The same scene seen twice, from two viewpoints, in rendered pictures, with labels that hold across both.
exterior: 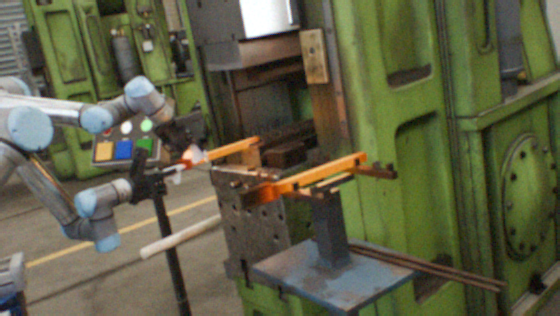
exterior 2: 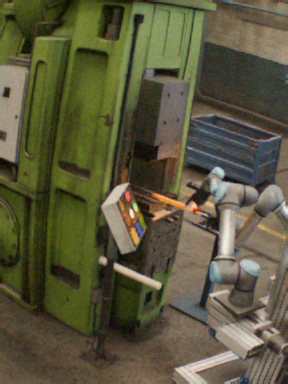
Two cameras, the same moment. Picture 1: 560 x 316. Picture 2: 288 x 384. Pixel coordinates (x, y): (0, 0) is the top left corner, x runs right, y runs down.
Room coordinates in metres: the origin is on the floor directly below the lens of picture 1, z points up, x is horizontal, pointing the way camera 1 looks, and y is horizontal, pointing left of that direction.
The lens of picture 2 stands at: (3.07, 3.45, 2.30)
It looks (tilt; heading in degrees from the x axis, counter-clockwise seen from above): 20 degrees down; 253
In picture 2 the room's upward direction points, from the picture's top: 8 degrees clockwise
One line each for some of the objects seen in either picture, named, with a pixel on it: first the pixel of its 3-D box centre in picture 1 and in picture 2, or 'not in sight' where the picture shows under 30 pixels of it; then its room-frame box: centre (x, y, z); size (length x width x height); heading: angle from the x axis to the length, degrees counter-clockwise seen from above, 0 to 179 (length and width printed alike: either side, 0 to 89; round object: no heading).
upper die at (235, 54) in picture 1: (266, 47); (139, 141); (2.11, -0.03, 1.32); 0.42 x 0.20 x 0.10; 131
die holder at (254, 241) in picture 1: (305, 204); (130, 229); (2.07, -0.07, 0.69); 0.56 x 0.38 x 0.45; 131
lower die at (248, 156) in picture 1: (282, 139); (131, 194); (2.11, -0.03, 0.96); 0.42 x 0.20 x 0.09; 131
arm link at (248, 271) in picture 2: not in sight; (247, 274); (1.75, 1.11, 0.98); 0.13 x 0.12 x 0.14; 168
